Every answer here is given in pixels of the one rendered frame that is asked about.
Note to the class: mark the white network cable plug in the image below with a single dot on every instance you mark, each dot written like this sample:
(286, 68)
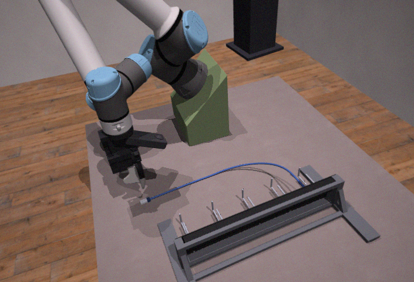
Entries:
(145, 200)

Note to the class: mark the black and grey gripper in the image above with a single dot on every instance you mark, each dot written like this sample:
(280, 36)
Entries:
(123, 158)

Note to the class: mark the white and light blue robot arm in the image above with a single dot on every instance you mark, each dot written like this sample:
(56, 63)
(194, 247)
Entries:
(178, 36)

